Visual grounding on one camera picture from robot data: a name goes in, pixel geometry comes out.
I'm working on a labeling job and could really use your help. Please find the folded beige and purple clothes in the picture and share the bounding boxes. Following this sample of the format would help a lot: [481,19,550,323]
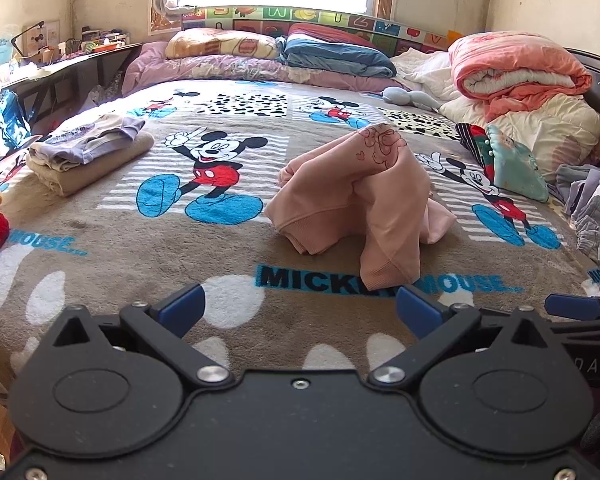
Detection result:
[26,113,155,197]

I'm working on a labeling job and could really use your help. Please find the teal folded garment stack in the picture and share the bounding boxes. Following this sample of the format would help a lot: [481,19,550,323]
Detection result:
[455,122,548,203]

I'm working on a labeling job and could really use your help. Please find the blue folded quilt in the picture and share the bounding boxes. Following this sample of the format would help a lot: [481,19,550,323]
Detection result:
[280,32,396,78]

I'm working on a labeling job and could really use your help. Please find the grey plush toy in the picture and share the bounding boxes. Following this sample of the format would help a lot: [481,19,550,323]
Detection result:
[381,87,441,110]

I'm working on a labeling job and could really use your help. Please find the purple floral quilt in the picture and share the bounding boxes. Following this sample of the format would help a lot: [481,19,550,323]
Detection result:
[121,41,406,96]

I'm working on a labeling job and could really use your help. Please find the pink rolled comforter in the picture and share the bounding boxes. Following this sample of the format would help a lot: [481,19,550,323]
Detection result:
[448,30,592,122]

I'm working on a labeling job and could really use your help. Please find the cream white duvet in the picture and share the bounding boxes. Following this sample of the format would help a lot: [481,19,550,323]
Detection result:
[392,49,600,182]

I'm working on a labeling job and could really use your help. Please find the dark side desk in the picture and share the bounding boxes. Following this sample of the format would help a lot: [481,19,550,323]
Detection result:
[4,42,142,134]

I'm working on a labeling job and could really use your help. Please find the yellow patterned pillow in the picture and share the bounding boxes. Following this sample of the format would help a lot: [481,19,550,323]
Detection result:
[166,27,279,60]

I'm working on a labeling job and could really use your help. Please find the colourful alphabet headboard mat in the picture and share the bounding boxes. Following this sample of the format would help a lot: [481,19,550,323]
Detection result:
[182,6,462,58]

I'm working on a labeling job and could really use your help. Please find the pink sweatshirt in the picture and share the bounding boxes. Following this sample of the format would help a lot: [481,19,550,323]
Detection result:
[263,122,456,290]

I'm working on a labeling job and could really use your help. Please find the grey clothes pile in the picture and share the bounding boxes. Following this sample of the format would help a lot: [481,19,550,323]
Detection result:
[556,165,600,269]

